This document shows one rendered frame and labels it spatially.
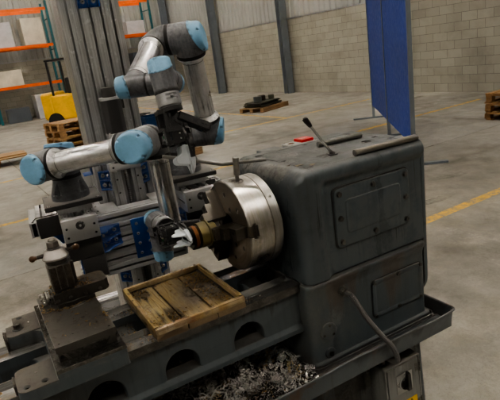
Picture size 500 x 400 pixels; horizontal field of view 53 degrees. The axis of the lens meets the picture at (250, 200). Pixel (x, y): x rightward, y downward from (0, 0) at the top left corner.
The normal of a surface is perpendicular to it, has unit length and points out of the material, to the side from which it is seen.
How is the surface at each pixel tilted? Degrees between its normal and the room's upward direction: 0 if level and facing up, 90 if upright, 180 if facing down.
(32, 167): 91
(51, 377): 0
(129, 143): 89
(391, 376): 88
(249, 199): 47
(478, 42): 90
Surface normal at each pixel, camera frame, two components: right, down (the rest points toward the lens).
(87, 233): 0.40, 0.21
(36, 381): -0.13, -0.95
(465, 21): -0.84, 0.26
